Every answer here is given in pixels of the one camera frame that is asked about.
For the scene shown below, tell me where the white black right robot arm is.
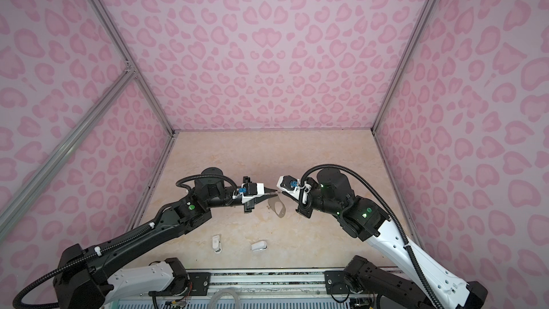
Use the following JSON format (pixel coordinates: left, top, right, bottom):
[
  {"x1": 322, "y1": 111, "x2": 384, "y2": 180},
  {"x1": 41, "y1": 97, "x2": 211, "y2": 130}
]
[{"x1": 279, "y1": 164, "x2": 488, "y2": 308}]

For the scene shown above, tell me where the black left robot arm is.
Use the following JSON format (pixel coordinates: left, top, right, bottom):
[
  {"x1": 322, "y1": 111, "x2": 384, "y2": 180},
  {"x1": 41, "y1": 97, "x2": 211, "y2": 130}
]
[{"x1": 53, "y1": 167, "x2": 277, "y2": 308}]

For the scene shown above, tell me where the white stapler right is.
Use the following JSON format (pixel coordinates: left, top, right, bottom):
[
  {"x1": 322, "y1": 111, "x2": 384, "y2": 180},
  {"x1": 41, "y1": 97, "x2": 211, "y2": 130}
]
[{"x1": 250, "y1": 240, "x2": 268, "y2": 252}]

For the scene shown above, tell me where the white stapler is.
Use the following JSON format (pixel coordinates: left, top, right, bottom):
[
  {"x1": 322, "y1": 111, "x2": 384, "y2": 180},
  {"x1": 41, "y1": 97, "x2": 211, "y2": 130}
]
[
  {"x1": 250, "y1": 240, "x2": 268, "y2": 252},
  {"x1": 212, "y1": 235, "x2": 222, "y2": 254}
]

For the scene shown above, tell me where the white stapler left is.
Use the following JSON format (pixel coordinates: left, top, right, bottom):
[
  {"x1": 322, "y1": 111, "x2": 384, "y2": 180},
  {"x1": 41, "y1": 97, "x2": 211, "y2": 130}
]
[{"x1": 212, "y1": 235, "x2": 222, "y2": 254}]

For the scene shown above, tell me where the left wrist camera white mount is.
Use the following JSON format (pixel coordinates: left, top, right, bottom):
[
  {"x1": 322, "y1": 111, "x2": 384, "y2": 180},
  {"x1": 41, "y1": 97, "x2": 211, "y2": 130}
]
[{"x1": 232, "y1": 183, "x2": 266, "y2": 205}]

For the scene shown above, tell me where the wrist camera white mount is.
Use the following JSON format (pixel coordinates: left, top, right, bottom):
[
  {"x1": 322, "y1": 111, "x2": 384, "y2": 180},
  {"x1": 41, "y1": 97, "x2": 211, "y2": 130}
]
[
  {"x1": 277, "y1": 175, "x2": 311, "y2": 205},
  {"x1": 232, "y1": 183, "x2": 266, "y2": 205}
]

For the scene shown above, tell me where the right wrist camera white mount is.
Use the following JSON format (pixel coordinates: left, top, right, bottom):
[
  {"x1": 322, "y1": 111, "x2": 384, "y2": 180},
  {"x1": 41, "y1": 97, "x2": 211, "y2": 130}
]
[{"x1": 277, "y1": 175, "x2": 311, "y2": 205}]

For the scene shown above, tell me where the black corrugated cable right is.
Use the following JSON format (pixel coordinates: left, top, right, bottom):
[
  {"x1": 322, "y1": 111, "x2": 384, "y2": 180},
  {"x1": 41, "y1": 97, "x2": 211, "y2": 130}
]
[{"x1": 299, "y1": 163, "x2": 445, "y2": 309}]

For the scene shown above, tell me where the black corrugated cable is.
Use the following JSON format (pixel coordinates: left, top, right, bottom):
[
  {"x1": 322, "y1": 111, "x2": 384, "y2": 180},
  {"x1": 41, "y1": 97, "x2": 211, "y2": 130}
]
[
  {"x1": 299, "y1": 163, "x2": 445, "y2": 309},
  {"x1": 11, "y1": 174, "x2": 239, "y2": 309}
]

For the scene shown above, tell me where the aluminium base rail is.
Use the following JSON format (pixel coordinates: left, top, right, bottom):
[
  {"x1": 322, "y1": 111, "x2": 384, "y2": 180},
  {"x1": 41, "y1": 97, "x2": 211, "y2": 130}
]
[{"x1": 102, "y1": 268, "x2": 447, "y2": 309}]

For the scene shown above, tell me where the aluminium diagonal frame bar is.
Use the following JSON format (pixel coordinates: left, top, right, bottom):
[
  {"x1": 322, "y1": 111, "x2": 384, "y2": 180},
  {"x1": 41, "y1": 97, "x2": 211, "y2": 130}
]
[{"x1": 1, "y1": 67, "x2": 135, "y2": 241}]

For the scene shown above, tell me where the black corrugated cable left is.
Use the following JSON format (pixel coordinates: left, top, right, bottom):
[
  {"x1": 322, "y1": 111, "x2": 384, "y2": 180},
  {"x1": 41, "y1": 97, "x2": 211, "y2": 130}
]
[{"x1": 11, "y1": 174, "x2": 239, "y2": 309}]

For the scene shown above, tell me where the aluminium corner frame post right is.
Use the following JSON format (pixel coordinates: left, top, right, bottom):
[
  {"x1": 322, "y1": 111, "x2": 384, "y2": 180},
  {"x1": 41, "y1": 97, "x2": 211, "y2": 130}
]
[{"x1": 371, "y1": 0, "x2": 440, "y2": 136}]

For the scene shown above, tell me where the aluminium frame post left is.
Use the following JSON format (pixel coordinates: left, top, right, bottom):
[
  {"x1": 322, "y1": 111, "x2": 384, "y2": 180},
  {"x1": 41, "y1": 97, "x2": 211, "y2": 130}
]
[{"x1": 87, "y1": 0, "x2": 176, "y2": 137}]

